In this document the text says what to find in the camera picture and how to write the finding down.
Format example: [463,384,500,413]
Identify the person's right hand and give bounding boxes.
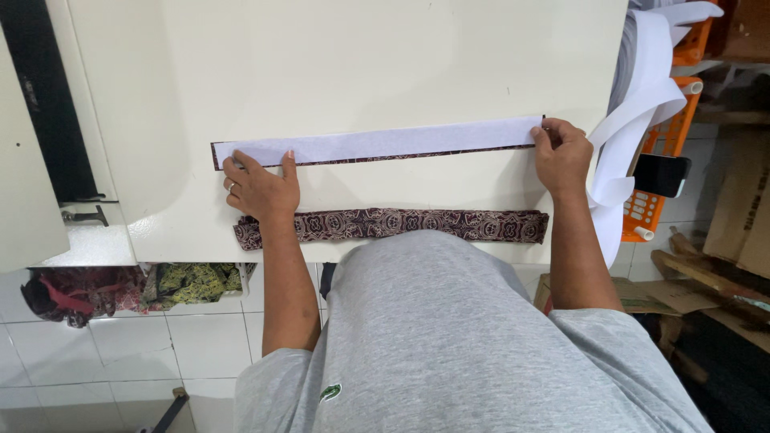
[529,117,594,198]

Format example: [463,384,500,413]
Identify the person's left hand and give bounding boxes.
[222,150,301,225]

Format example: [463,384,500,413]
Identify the white interfacing strip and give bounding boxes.
[213,116,544,168]

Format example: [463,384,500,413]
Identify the cream heat press machine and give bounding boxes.
[0,0,630,275]

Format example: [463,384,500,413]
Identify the black smartphone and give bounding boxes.
[632,153,693,198]

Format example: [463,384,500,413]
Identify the orange plastic crate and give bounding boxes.
[621,0,717,243]

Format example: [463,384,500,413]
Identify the folded maroon batik fabric strip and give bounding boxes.
[233,208,550,251]

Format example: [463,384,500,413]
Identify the heap of colourful fabric scraps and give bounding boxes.
[20,262,258,329]

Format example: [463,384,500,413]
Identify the black metal lever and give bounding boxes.
[61,205,110,228]

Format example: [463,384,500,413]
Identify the cardboard boxes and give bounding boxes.
[703,0,770,281]

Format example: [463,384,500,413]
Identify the pile of wooden scraps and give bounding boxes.
[534,226,770,386]

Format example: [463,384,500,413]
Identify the person's grey t-shirt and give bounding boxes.
[233,229,715,433]

